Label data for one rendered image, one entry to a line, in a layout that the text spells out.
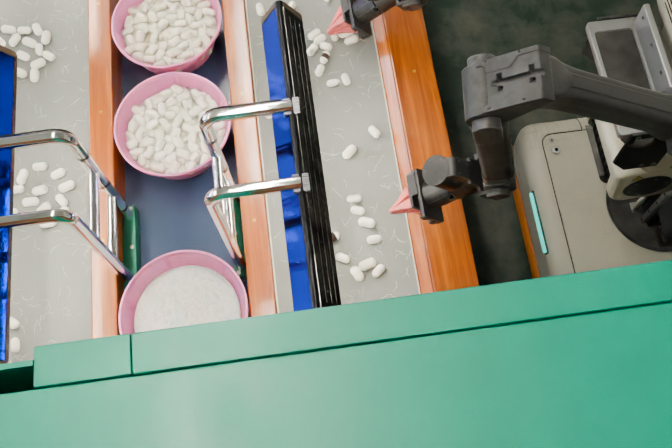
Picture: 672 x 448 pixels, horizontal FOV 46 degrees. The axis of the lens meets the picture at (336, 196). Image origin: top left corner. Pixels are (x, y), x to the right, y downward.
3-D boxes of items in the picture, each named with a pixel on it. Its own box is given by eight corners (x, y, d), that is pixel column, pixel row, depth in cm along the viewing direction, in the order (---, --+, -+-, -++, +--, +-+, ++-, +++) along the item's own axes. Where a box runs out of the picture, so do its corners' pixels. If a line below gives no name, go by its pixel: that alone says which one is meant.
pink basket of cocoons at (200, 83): (207, 74, 195) (200, 53, 186) (256, 160, 185) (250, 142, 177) (107, 122, 190) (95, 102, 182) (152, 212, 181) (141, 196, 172)
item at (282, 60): (302, 18, 157) (299, -4, 150) (344, 327, 133) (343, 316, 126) (261, 23, 156) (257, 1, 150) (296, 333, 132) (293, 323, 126)
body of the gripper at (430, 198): (417, 219, 151) (449, 206, 147) (408, 171, 155) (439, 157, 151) (437, 225, 156) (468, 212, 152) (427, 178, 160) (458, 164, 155)
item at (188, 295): (239, 265, 175) (235, 256, 170) (247, 366, 166) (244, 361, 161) (137, 278, 174) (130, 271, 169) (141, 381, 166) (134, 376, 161)
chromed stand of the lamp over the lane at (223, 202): (312, 188, 182) (297, 89, 141) (323, 270, 175) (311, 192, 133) (230, 199, 182) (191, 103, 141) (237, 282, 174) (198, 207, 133)
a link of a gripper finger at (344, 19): (320, 36, 185) (350, 17, 180) (315, 11, 188) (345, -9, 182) (338, 46, 190) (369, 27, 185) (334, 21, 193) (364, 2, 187)
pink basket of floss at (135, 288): (190, 240, 178) (182, 225, 170) (279, 314, 171) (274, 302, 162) (105, 330, 171) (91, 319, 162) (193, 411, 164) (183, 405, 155)
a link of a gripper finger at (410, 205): (382, 220, 157) (419, 204, 151) (376, 187, 160) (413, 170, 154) (402, 225, 162) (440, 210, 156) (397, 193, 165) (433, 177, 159)
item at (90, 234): (139, 211, 181) (73, 118, 140) (142, 295, 174) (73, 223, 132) (56, 222, 181) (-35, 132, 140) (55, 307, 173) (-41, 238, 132)
